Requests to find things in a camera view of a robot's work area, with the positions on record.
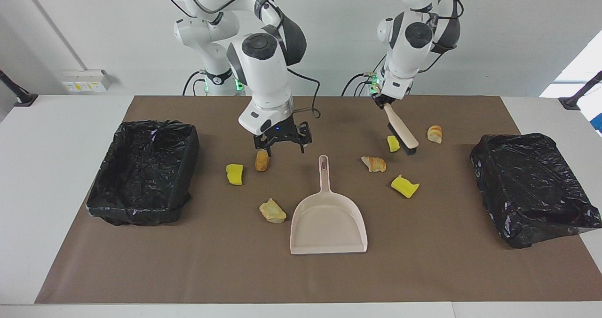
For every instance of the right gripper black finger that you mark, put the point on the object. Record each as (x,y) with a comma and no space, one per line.
(267,148)
(306,137)

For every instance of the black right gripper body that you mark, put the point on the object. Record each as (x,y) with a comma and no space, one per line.
(278,132)

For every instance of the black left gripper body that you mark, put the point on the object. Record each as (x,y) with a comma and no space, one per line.
(383,97)

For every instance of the brown peanut shaped toy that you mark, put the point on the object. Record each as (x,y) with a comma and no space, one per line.
(262,160)

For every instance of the beige hand brush black bristles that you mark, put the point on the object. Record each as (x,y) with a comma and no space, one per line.
(400,125)

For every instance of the orange striped croissant toy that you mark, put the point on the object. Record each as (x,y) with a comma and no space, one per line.
(374,163)
(434,134)

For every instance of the pale beige sponge chunk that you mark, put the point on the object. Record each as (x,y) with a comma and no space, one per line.
(273,210)

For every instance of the curled yellow sponge piece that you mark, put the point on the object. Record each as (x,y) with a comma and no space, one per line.
(405,186)

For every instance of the beige plastic dustpan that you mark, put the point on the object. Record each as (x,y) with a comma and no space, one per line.
(329,224)

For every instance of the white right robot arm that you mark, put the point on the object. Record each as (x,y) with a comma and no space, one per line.
(265,73)

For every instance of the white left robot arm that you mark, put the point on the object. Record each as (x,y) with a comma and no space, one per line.
(404,64)

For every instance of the bin lined with black bag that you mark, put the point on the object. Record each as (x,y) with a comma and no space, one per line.
(531,191)
(141,177)

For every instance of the brown table mat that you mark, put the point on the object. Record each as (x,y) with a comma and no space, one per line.
(301,271)

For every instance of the blue white box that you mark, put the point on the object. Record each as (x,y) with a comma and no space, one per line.
(598,123)

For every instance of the white wall socket box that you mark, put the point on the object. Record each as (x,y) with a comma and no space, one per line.
(84,80)

